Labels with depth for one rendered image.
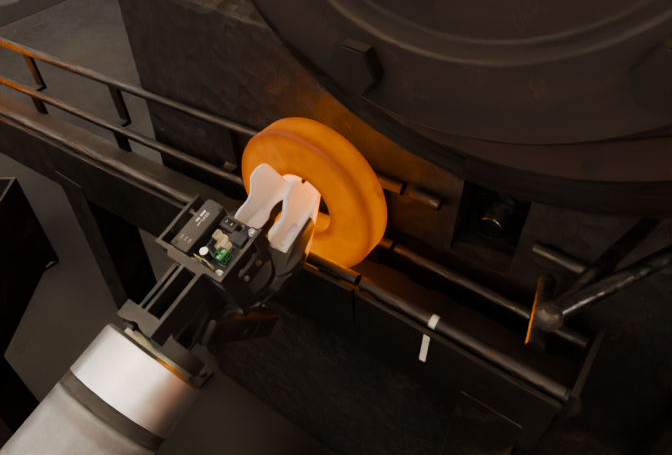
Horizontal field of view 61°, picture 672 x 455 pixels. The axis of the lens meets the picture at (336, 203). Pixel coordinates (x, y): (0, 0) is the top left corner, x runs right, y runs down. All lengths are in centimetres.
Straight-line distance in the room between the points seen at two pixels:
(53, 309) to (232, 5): 107
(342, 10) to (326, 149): 25
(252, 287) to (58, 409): 16
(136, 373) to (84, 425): 5
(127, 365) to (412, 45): 30
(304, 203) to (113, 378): 21
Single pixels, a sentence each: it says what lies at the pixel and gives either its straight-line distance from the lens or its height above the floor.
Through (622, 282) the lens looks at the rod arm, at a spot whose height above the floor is 89.
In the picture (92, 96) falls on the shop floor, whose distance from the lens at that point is 221.
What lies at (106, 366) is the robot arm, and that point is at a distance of 45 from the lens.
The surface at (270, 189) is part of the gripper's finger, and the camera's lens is 52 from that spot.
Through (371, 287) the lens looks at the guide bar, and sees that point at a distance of 52.
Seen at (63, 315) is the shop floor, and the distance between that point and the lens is 151.
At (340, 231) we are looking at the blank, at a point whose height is 74.
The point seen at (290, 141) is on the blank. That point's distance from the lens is 51.
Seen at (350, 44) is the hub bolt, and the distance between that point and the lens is 25.
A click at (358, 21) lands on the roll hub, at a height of 101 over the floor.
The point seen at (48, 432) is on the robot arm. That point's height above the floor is 75.
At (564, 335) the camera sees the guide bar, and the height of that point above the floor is 70.
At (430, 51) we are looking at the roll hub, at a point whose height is 101.
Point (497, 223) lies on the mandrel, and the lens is 55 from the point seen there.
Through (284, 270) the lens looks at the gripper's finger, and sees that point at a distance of 49.
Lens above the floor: 113
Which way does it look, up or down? 44 degrees down
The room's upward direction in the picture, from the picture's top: straight up
